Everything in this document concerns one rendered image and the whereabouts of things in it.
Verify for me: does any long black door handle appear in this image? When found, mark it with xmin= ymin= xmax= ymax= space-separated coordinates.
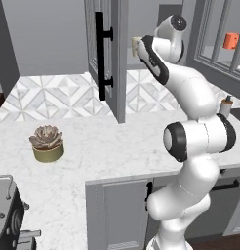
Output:
xmin=94 ymin=11 xmax=114 ymax=102

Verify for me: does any grey glass cabinet door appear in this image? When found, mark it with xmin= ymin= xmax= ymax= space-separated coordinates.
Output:
xmin=84 ymin=0 xmax=129 ymax=124
xmin=185 ymin=0 xmax=240 ymax=94

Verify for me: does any dark sink basin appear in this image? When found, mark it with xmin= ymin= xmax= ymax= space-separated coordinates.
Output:
xmin=230 ymin=107 xmax=240 ymax=125

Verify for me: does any beige cup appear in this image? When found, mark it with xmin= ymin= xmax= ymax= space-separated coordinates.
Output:
xmin=131 ymin=36 xmax=142 ymax=59

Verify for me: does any orange box-shaped object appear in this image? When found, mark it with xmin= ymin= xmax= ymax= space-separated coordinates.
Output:
xmin=221 ymin=32 xmax=240 ymax=50

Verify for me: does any grey lower cabinet door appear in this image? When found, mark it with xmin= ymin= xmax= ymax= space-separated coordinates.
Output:
xmin=85 ymin=178 xmax=154 ymax=250

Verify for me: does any grey upper cabinet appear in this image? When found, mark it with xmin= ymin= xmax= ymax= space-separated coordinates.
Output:
xmin=126 ymin=0 xmax=195 ymax=71

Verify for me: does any grey dishwasher front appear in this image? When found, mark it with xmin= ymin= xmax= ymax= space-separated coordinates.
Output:
xmin=144 ymin=167 xmax=240 ymax=239

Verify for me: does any short black cabinet handle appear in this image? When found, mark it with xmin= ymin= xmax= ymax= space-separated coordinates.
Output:
xmin=144 ymin=181 xmax=154 ymax=212

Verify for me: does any succulent in olive pot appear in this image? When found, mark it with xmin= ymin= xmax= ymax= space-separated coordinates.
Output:
xmin=28 ymin=124 xmax=65 ymax=164

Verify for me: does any black dishwasher handle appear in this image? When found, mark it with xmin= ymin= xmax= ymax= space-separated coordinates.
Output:
xmin=211 ymin=179 xmax=240 ymax=192

